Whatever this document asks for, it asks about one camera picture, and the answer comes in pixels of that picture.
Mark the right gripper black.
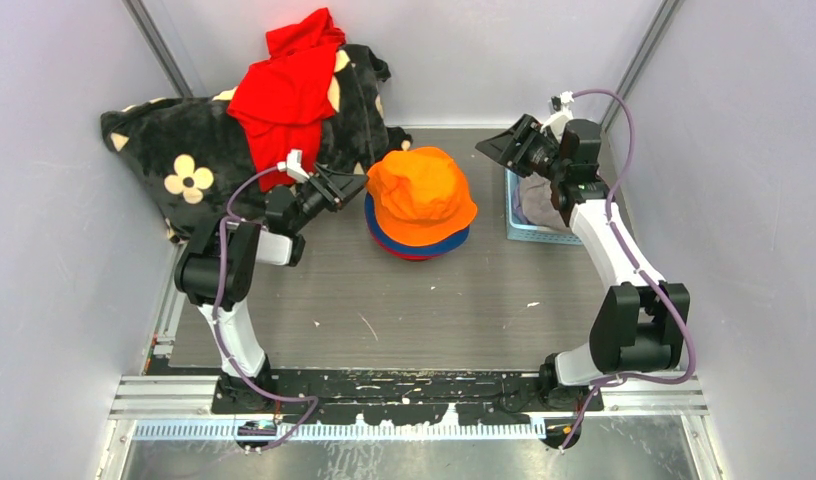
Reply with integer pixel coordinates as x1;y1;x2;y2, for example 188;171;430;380
476;114;568;183

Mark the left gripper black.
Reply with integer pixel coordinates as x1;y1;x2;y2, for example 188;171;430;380
290;163;368;233

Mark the blue bucket hat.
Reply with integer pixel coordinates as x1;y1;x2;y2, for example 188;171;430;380
364;194;470;261

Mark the orange hat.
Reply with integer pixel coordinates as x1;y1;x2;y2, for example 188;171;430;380
366;147;478;247

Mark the light blue plastic basket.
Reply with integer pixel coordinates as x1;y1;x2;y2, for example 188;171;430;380
505;171;582;246

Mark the red bucket hat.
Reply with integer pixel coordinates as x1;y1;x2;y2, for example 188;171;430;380
372;236;463;261

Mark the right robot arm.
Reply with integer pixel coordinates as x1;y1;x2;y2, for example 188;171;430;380
476;115;690;411

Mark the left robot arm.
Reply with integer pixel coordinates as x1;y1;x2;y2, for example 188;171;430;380
173;164;368;413

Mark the red cloth on blanket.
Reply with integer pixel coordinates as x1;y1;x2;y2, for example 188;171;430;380
227;8;346;173

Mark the black floral plush blanket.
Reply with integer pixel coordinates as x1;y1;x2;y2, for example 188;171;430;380
99;44;413;243

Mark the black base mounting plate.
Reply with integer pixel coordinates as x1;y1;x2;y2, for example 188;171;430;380
211;367;603;426

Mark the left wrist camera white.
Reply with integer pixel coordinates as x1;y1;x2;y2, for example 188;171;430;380
277;149;311;183

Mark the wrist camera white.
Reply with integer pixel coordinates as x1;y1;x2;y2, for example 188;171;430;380
277;149;311;183
541;91;575;142

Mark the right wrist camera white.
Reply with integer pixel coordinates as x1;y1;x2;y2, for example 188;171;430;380
541;91;575;142

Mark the aluminium rail frame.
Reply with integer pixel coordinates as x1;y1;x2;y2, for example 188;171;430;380
110;376;709;441

